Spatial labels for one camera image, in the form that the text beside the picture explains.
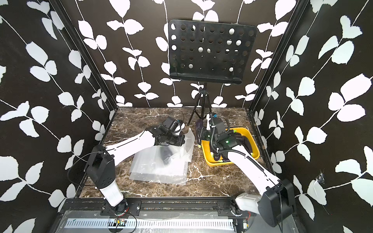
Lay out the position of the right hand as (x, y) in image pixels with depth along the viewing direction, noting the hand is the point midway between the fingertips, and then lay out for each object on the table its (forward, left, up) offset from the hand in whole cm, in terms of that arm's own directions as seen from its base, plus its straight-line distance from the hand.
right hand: (197, 127), depth 80 cm
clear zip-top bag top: (+1, +5, -15) cm, 16 cm away
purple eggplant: (-5, +20, -20) cm, 29 cm away
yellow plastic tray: (+2, -6, -23) cm, 24 cm away
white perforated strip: (-43, +22, -23) cm, 53 cm away
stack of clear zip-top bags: (-13, +21, -20) cm, 31 cm away
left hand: (-3, +6, -8) cm, 11 cm away
